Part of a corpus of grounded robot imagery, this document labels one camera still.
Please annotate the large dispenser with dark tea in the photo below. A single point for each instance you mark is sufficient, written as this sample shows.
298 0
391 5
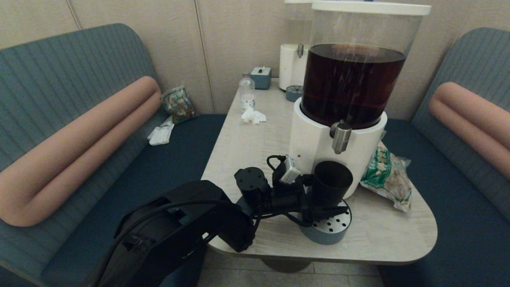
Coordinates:
314 139

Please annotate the white napkin pack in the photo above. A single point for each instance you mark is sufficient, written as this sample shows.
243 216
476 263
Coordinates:
161 134

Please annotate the crumpled white tissue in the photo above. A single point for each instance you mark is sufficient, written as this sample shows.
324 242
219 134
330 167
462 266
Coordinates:
253 116

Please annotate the blue grey tissue box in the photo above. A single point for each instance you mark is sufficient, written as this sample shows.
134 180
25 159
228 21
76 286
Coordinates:
261 79

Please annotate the brown green snack bag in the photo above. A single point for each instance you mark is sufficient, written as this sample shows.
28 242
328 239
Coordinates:
179 105

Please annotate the black plastic cup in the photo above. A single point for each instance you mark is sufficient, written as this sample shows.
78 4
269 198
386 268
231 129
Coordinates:
330 187

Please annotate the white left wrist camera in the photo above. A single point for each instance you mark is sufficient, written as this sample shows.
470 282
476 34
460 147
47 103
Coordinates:
290 171

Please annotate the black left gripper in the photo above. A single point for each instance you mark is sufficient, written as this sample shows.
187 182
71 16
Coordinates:
289 197

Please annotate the clear plastic bottle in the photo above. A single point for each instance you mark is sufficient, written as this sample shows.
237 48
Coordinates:
247 91

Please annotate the small white drink dispenser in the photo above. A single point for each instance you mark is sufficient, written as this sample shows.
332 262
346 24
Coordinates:
291 67

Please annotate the white large dispenser lid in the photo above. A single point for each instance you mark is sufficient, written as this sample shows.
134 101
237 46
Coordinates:
370 8

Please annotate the green white snack bag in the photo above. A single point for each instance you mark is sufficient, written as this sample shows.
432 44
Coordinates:
386 179

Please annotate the long pink bolster cushion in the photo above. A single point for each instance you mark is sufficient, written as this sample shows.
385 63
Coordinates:
79 147

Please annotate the teal bench with short bolster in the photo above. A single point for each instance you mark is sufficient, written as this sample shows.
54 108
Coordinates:
458 219

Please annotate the silver dispenser tap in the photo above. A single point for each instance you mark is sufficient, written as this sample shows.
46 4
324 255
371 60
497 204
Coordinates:
342 139

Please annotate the short pink bolster cushion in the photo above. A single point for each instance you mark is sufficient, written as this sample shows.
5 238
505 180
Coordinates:
470 115

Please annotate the small round drip tray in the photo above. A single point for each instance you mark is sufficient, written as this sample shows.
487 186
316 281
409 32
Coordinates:
294 94

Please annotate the round perforated drip tray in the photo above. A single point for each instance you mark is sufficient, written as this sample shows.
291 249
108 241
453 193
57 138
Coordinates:
330 235

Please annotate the teal bench with long bolster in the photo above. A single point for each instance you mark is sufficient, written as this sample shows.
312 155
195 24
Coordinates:
59 79

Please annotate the dark table pedestal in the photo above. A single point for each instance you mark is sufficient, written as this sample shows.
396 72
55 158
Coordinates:
286 266

